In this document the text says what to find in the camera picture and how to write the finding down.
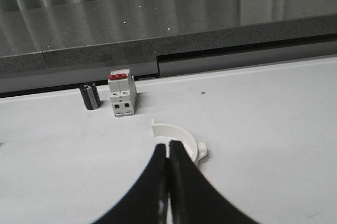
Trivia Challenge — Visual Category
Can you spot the grey stone countertop ledge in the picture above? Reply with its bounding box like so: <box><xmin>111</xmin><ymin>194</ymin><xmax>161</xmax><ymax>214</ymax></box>
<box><xmin>1</xmin><ymin>0</ymin><xmax>336</xmax><ymax>79</ymax></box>

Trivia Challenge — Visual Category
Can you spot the white half pipe clamp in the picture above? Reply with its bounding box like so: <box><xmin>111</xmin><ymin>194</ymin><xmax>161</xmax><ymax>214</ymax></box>
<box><xmin>151</xmin><ymin>119</ymin><xmax>208</xmax><ymax>166</ymax></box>

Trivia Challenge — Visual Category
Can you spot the white circuit breaker red switch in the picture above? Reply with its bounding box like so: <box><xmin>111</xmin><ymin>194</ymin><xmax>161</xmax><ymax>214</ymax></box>
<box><xmin>108</xmin><ymin>68</ymin><xmax>137</xmax><ymax>117</ymax></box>

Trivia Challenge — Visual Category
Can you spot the dark brown cylindrical capacitor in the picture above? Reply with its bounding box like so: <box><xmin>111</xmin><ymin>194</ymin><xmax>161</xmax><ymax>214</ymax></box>
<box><xmin>79</xmin><ymin>82</ymin><xmax>101</xmax><ymax>110</ymax></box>

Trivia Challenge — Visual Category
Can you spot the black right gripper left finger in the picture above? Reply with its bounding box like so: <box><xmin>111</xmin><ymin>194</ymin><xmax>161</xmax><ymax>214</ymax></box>
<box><xmin>95</xmin><ymin>144</ymin><xmax>169</xmax><ymax>223</ymax></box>

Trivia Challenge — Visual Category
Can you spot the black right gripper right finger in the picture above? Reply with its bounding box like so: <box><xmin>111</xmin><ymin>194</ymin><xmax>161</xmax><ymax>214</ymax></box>
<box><xmin>169</xmin><ymin>140</ymin><xmax>256</xmax><ymax>223</ymax></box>

